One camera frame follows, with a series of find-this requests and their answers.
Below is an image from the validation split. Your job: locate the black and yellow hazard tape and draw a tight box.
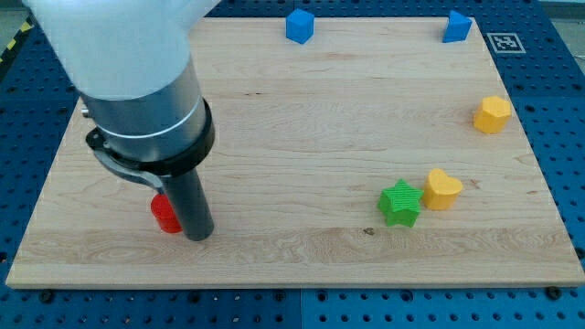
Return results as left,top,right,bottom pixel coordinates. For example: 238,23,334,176
1,16,35,66

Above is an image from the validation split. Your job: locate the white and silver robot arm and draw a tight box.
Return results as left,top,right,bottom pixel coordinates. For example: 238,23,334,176
26,0,218,241

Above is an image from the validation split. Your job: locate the blue cube block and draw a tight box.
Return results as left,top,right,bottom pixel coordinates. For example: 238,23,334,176
285,9,314,44

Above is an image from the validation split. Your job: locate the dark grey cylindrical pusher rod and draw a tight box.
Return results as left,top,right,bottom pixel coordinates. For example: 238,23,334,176
160,168,214,241

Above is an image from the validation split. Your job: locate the blue triangle block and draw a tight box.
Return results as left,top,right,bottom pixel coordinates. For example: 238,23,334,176
442,10,473,43

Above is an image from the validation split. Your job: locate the white fiducial marker tag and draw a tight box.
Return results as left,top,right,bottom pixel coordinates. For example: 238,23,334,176
486,32,526,54

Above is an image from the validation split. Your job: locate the green star block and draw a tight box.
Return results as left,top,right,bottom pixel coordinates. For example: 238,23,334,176
378,179,423,228

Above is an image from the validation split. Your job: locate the red cylinder block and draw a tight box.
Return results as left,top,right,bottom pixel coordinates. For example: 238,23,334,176
150,194,182,234

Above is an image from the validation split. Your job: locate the wooden board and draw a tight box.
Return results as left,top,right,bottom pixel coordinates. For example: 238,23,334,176
6,17,584,290

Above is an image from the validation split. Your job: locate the yellow hexagon block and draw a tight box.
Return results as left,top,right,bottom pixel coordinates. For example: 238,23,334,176
473,96,512,134

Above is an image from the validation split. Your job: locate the yellow heart block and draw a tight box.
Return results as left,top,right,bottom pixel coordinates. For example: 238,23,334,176
421,168,463,210

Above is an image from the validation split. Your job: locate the black flange clamp mount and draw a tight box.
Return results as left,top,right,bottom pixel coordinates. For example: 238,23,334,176
85,100,215,193

